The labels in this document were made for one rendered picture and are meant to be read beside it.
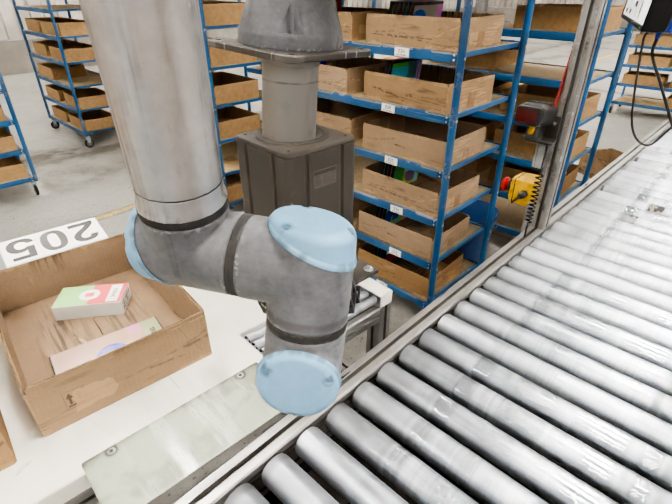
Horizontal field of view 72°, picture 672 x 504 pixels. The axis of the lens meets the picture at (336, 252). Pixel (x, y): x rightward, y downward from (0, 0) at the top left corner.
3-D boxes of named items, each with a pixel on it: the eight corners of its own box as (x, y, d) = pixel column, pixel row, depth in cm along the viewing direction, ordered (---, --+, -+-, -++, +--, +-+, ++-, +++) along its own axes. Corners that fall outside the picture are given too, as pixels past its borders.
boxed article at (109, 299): (68, 301, 98) (63, 287, 96) (132, 295, 99) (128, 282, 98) (56, 322, 92) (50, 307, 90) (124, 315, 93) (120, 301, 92)
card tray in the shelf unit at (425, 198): (361, 188, 205) (361, 167, 200) (403, 171, 224) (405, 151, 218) (436, 217, 180) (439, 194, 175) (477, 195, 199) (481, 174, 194)
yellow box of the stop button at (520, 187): (513, 192, 136) (518, 169, 132) (541, 200, 130) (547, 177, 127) (489, 207, 126) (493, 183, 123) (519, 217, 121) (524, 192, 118)
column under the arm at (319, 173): (224, 269, 109) (204, 132, 93) (308, 234, 125) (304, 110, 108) (291, 320, 93) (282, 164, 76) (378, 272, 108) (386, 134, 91)
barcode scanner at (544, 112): (505, 144, 114) (516, 100, 109) (524, 140, 122) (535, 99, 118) (531, 149, 110) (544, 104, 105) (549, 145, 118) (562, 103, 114)
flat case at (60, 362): (50, 362, 82) (48, 356, 81) (156, 321, 92) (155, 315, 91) (66, 411, 73) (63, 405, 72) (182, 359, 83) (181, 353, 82)
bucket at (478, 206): (423, 256, 259) (428, 209, 245) (452, 236, 279) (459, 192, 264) (472, 277, 241) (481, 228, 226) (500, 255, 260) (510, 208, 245)
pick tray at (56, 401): (138, 268, 110) (128, 231, 105) (214, 353, 85) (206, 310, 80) (-1, 316, 94) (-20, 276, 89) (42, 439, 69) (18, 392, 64)
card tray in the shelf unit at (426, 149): (361, 146, 194) (362, 122, 189) (403, 131, 213) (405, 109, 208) (445, 169, 170) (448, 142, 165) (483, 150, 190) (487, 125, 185)
